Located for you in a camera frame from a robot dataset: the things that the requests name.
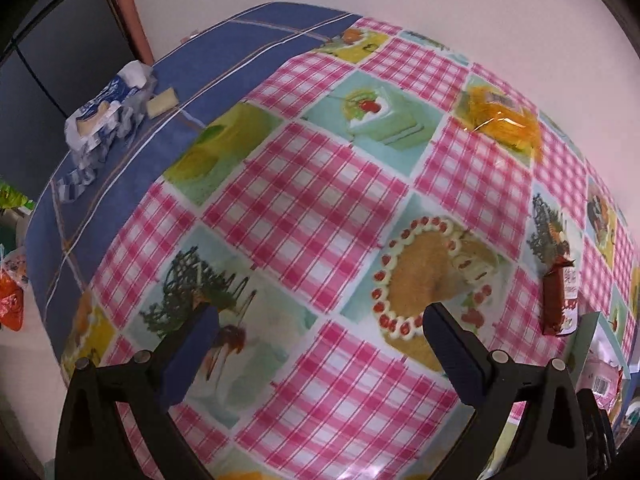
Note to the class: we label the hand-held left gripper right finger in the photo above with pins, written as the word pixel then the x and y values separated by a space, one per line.
pixel 455 360

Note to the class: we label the pink snack packet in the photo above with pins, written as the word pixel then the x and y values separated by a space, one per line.
pixel 600 375

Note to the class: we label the crumpled blue white packet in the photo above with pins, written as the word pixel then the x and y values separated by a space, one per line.
pixel 95 110

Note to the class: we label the white container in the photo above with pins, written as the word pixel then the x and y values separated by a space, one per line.
pixel 12 230

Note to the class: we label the pink checked printed tablecloth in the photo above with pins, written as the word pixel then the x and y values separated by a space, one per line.
pixel 325 185

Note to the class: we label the orange foil bag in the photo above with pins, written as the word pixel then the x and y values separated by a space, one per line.
pixel 10 300

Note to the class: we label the reddish brown wooden post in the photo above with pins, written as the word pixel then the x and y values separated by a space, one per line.
pixel 132 15

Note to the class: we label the small pale yellow block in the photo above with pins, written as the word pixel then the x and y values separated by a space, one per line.
pixel 162 102

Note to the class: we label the white tray with teal rim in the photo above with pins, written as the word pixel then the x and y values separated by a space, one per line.
pixel 585 345

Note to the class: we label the dark cabinet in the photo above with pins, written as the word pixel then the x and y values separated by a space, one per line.
pixel 50 60

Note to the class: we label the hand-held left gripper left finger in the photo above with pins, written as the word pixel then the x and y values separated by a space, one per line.
pixel 192 355

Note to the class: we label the red milk biscuit packet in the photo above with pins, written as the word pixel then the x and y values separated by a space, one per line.
pixel 555 295

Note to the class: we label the clear yellow snack packet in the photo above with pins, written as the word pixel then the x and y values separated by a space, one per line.
pixel 500 120

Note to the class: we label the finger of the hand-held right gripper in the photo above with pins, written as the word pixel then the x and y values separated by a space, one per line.
pixel 595 420

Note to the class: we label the green plastic bag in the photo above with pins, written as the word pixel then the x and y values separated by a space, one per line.
pixel 12 197

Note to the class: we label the blue tablecloth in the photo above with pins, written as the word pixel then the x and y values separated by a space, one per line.
pixel 225 60

